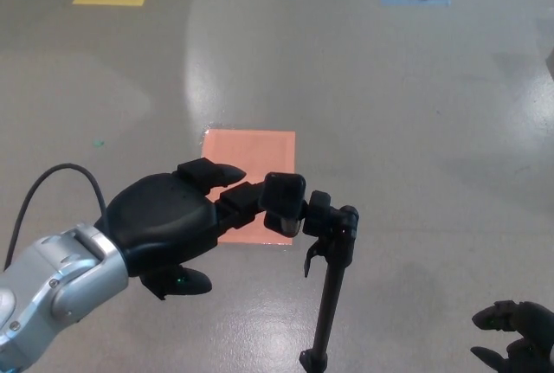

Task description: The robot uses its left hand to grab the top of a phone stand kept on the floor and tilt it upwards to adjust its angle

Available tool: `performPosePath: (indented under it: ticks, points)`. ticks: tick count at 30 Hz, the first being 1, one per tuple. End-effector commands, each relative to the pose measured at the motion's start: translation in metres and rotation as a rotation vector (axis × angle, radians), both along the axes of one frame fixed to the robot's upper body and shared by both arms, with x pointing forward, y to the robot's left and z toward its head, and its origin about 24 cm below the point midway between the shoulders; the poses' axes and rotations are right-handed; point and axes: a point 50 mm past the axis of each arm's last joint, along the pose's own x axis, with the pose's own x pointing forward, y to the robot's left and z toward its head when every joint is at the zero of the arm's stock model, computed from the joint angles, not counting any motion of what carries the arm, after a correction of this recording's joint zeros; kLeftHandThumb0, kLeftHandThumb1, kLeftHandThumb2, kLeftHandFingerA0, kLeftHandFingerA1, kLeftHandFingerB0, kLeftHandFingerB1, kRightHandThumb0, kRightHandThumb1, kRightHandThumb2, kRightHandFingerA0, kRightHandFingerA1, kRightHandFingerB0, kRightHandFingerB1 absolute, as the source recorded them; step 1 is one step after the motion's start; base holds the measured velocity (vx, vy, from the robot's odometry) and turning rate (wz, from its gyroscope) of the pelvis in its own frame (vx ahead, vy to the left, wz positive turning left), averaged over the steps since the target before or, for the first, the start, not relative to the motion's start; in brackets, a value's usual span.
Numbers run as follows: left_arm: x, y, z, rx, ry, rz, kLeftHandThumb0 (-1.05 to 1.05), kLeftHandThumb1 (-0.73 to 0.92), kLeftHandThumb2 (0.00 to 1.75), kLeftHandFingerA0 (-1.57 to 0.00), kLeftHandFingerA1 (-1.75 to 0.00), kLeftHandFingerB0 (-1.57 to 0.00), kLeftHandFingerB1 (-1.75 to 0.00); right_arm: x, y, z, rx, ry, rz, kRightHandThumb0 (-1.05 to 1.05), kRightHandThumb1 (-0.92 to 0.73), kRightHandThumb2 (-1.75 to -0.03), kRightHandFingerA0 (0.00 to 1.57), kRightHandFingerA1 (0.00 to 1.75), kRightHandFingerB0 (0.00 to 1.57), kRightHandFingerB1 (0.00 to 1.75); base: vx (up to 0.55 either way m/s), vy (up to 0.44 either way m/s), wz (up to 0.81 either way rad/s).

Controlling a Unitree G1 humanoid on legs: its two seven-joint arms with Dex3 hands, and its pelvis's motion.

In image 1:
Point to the orange floor marking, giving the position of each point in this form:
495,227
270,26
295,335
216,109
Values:
251,148

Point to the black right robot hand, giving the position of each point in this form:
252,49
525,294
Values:
534,321

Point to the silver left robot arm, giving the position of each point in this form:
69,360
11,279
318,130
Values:
47,286

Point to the black phone stand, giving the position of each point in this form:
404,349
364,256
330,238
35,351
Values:
333,295

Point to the small green floor scrap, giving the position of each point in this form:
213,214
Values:
98,143

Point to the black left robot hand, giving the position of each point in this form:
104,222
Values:
164,217

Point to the grey object at edge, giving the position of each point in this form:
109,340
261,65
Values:
550,61

